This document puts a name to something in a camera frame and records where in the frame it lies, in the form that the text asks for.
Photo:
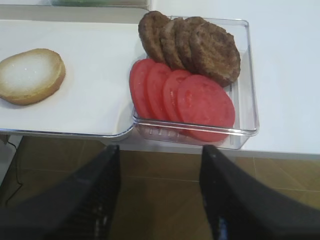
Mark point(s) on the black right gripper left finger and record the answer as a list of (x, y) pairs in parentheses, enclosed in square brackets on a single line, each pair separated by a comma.
[(81, 207)]

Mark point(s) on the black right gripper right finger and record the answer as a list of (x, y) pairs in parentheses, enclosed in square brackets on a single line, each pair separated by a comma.
[(238, 207)]

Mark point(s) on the clear box for patties tomatoes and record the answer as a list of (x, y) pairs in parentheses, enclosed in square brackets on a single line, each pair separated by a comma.
[(242, 94)]

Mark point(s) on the silver metal tray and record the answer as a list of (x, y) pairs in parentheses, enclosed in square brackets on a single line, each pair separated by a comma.
[(75, 75)]

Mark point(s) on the brown meat patty leftmost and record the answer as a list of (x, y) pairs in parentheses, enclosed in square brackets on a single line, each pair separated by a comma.
[(149, 28)]

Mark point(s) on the brown meat patty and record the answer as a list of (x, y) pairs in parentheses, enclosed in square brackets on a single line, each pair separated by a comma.
[(149, 28), (182, 36), (168, 44), (214, 53)]

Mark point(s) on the brown meat patty front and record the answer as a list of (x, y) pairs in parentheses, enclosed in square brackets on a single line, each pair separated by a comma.
[(214, 53)]

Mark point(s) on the red tomato slice front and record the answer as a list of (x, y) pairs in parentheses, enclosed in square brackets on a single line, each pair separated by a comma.
[(202, 101)]

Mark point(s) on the red tomato slice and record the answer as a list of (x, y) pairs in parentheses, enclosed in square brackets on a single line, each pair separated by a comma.
[(137, 82), (155, 81), (202, 101), (169, 93)]

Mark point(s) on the red tomato slice leftmost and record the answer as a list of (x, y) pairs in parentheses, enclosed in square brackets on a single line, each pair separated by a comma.
[(137, 82)]

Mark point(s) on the bottom bun half on tray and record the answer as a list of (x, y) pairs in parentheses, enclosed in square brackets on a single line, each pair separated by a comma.
[(29, 77)]

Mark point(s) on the white paper sheet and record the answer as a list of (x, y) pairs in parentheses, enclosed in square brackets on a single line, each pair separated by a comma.
[(82, 75)]

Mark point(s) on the clear box for lettuce cheese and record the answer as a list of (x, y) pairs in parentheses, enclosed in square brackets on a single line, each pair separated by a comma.
[(142, 4)]

